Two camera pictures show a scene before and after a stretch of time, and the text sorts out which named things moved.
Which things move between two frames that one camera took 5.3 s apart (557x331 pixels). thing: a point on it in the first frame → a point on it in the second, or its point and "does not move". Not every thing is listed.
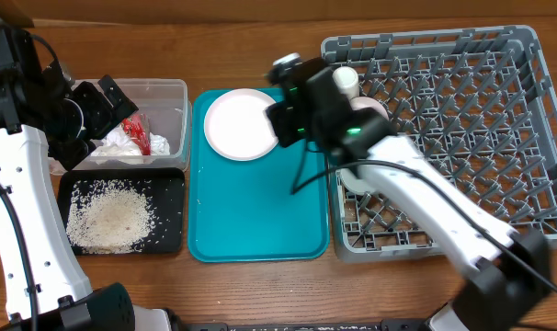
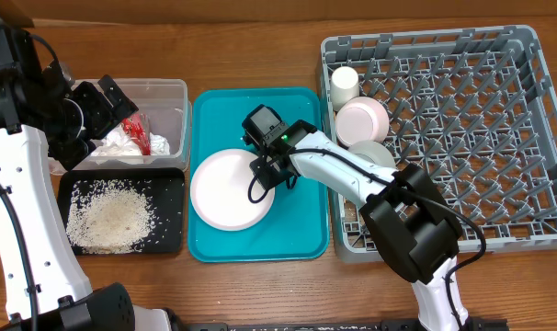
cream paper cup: [347, 81] does not move
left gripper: [104, 116] does not move
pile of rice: [109, 216] does not move
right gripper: [276, 117] → [258, 169]
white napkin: [117, 143] does not move
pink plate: [236, 127] → [220, 190]
